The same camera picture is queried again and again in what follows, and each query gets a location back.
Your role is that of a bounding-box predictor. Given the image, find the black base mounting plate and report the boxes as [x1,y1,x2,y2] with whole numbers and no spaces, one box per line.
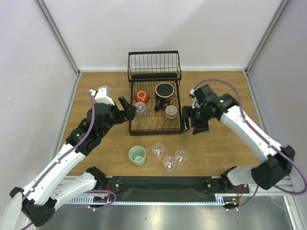
[100,176,249,197]

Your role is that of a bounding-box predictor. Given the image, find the black wire dish rack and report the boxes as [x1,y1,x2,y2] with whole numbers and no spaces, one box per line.
[127,51,182,136]

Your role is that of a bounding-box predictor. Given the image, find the clear stemless glass front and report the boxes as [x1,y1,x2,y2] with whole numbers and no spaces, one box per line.
[163,156,177,172]

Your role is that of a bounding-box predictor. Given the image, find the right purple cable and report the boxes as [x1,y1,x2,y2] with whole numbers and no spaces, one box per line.
[193,78,305,209]

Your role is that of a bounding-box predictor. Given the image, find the short clear glass tumbler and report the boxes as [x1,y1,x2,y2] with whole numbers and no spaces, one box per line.
[165,105,177,119]

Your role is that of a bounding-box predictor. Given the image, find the clear stemless glass back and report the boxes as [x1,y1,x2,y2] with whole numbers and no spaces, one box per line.
[152,143,165,158]

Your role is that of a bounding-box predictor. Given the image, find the small orange black cup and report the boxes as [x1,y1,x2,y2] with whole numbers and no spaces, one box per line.
[134,91,150,104]

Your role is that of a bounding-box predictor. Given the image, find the left aluminium frame post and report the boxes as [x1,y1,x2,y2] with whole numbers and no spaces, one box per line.
[34,0,80,76]

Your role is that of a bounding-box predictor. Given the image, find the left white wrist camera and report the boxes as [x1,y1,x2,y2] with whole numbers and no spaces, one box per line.
[90,86,115,105]

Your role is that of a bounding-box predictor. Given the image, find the aluminium frame post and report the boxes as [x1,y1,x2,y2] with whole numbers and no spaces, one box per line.
[245,0,290,74]
[34,0,80,76]

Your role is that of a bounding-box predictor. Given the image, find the grey slotted cable duct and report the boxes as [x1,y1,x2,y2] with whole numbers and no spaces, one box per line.
[68,194,239,206]

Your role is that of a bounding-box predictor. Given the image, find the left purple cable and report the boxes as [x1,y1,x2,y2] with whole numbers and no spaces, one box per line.
[23,92,118,228]

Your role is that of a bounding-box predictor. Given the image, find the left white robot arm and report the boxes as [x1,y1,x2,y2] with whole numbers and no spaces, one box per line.
[10,96,136,227]

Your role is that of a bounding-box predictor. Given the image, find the right aluminium frame post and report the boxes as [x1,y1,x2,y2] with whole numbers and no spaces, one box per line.
[245,0,290,74]

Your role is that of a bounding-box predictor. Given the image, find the pale green cup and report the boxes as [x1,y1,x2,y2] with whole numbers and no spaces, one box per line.
[129,146,146,166]

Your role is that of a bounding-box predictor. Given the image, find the purple cable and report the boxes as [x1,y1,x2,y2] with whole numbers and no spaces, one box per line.
[193,78,305,209]
[23,92,118,228]

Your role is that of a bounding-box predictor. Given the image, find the clear stemless glass right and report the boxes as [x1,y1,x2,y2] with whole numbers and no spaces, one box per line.
[175,149,188,165]

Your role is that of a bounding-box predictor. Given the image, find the black skull pattern mug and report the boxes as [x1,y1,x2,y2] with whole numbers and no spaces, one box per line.
[154,82,175,112]

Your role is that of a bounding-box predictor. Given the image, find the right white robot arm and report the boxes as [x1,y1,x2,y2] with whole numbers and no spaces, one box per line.
[182,84,295,193]

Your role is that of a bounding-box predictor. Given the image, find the clear stemless glass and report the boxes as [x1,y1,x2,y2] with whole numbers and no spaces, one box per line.
[175,149,188,165]
[163,156,177,172]
[152,143,165,158]

